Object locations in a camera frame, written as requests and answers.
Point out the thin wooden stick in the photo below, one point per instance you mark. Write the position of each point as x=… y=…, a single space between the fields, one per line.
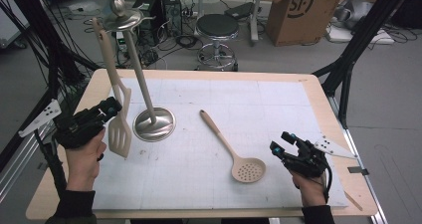
x=353 y=201

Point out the dark laptop bag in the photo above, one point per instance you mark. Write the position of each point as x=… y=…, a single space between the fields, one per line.
x=240 y=11

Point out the small device with green display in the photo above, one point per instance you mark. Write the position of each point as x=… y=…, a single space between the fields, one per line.
x=120 y=41

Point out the beige slotted spatula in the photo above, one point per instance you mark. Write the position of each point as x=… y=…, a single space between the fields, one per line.
x=110 y=61

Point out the white grid mat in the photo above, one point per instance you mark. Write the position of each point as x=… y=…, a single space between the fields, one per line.
x=282 y=101

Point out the black round stool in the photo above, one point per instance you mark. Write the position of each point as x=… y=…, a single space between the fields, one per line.
x=217 y=25

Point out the metal utensil stand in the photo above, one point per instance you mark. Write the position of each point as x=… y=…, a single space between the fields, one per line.
x=141 y=76

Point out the aluminium rail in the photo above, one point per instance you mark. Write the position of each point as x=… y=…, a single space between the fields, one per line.
x=373 y=197
x=16 y=166

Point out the grey bag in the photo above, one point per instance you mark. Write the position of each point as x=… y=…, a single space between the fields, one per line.
x=355 y=11

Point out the white flat board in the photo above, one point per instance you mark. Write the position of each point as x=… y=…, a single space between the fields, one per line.
x=341 y=35

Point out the black frame stand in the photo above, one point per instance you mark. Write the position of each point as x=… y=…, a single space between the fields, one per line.
x=53 y=84
x=365 y=35

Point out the person's left hand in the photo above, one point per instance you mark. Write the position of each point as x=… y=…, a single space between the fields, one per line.
x=84 y=167

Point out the person's right hand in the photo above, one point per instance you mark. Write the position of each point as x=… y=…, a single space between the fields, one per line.
x=310 y=190

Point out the cardboard box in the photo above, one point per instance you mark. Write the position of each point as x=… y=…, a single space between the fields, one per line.
x=282 y=28

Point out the grey metal table leg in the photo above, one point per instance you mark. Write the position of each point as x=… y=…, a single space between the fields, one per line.
x=255 y=18

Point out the beige skimmer spoon with holes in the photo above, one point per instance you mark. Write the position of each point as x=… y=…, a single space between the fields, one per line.
x=219 y=134

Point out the black computer tower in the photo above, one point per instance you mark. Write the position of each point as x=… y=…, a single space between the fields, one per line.
x=151 y=8
x=172 y=11

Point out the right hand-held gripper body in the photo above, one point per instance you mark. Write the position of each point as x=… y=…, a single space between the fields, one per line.
x=307 y=161

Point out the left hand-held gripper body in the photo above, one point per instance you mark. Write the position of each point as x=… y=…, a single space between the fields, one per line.
x=78 y=129

